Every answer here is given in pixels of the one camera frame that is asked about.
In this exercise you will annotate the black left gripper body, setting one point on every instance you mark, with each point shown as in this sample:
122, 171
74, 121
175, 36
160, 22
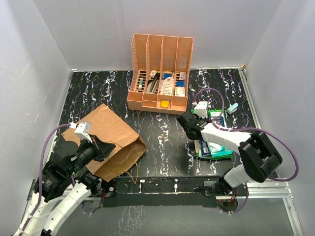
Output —
88, 152

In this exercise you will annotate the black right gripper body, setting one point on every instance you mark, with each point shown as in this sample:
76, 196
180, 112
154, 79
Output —
199, 119

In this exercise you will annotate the green chips bag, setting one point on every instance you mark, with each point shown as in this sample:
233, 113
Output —
220, 122

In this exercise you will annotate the brown paper bag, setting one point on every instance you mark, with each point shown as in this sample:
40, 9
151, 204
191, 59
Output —
110, 128

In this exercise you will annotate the blue cookie snack bag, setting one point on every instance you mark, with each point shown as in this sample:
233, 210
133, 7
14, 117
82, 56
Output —
204, 151

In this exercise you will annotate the teal candy snack bag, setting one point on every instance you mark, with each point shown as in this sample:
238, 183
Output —
218, 151

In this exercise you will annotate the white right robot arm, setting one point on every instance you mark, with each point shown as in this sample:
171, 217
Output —
259, 156

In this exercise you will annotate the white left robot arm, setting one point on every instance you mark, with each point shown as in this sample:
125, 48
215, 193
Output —
57, 192

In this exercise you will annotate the yellow sticky note block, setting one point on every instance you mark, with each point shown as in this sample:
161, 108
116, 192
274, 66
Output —
164, 103

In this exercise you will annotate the white label card pack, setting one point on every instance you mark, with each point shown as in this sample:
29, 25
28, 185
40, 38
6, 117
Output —
167, 86

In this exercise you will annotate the orange plastic desk organizer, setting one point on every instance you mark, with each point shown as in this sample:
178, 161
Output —
154, 58

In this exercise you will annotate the white glue stick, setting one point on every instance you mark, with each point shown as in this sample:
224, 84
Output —
140, 83

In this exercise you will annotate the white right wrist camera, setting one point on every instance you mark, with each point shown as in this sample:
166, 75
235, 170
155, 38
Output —
200, 109

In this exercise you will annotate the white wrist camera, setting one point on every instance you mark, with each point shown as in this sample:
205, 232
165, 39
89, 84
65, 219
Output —
82, 131
200, 109

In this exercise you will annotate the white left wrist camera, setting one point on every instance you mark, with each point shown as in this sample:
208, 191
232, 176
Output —
82, 131

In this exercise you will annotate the black mounting rail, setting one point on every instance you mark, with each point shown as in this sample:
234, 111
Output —
162, 191

